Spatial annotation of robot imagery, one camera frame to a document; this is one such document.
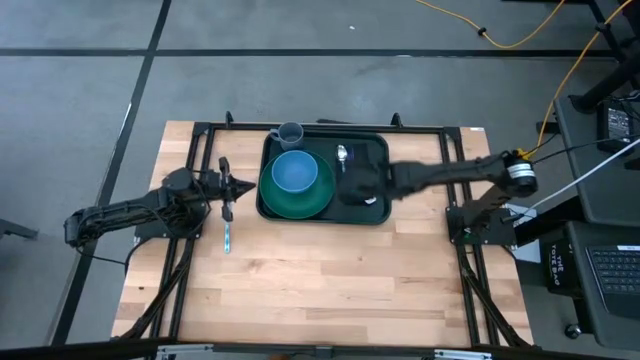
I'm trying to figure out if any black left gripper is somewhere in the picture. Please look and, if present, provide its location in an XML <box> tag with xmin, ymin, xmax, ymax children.
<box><xmin>201</xmin><ymin>156</ymin><xmax>257</xmax><ymax>224</ymax></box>

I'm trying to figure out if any dark green serving tray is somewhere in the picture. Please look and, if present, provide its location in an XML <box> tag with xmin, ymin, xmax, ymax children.
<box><xmin>255</xmin><ymin>129</ymin><xmax>393</xmax><ymax>226</ymax></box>

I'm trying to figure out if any yellow extension cable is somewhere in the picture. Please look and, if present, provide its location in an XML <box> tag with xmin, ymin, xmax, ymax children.
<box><xmin>514</xmin><ymin>0</ymin><xmax>635</xmax><ymax>160</ymax></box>
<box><xmin>414</xmin><ymin>0</ymin><xmax>567</xmax><ymax>50</ymax></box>

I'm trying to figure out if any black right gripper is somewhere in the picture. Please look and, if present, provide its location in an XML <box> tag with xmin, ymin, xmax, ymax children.
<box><xmin>338</xmin><ymin>161</ymin><xmax>408</xmax><ymax>206</ymax></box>

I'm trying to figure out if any grey-blue mug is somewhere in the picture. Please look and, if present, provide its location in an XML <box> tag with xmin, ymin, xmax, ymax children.
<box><xmin>268</xmin><ymin>121</ymin><xmax>306</xmax><ymax>153</ymax></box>

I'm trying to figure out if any black power adapter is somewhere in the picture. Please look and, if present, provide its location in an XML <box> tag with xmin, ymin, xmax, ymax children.
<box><xmin>596</xmin><ymin>98</ymin><xmax>637</xmax><ymax>156</ymax></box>

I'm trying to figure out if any black tote bag white print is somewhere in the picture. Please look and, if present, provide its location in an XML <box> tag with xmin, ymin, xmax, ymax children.
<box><xmin>541</xmin><ymin>238</ymin><xmax>577</xmax><ymax>300</ymax></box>

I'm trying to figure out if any grey chair base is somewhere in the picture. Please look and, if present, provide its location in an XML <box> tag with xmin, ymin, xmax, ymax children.
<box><xmin>0</xmin><ymin>218</ymin><xmax>40</xmax><ymax>242</ymax></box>

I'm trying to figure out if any silver aluminium bracket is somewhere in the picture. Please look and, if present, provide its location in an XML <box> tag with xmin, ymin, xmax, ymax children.
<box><xmin>156</xmin><ymin>343</ymin><xmax>215</xmax><ymax>360</ymax></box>
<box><xmin>433</xmin><ymin>348</ymin><xmax>494</xmax><ymax>360</ymax></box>

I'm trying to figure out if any black cloth napkin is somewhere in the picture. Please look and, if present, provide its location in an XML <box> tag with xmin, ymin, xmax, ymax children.
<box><xmin>338</xmin><ymin>142</ymin><xmax>391</xmax><ymax>207</ymax></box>

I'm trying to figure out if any blue bowl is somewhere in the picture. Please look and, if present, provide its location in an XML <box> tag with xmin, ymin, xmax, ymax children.
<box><xmin>271</xmin><ymin>149</ymin><xmax>320</xmax><ymax>195</ymax></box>

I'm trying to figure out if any silver spoon teal handle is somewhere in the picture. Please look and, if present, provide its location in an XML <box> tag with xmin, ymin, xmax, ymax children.
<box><xmin>335</xmin><ymin>143</ymin><xmax>350</xmax><ymax>175</ymax></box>

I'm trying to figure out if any green plate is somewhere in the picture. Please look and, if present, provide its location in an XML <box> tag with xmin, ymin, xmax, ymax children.
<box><xmin>258</xmin><ymin>149</ymin><xmax>338</xmax><ymax>221</ymax></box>

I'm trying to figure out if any black laptop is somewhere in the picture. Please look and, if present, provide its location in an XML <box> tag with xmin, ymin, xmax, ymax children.
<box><xmin>584</xmin><ymin>244</ymin><xmax>640</xmax><ymax>321</ymax></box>

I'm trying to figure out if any grey side desk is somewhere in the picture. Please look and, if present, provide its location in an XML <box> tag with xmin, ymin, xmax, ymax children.
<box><xmin>564</xmin><ymin>222</ymin><xmax>640</xmax><ymax>351</ymax></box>
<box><xmin>553</xmin><ymin>94</ymin><xmax>640</xmax><ymax>229</ymax></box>

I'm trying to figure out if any white cable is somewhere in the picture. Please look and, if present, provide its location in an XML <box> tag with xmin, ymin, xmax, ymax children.
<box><xmin>529</xmin><ymin>142</ymin><xmax>640</xmax><ymax>211</ymax></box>

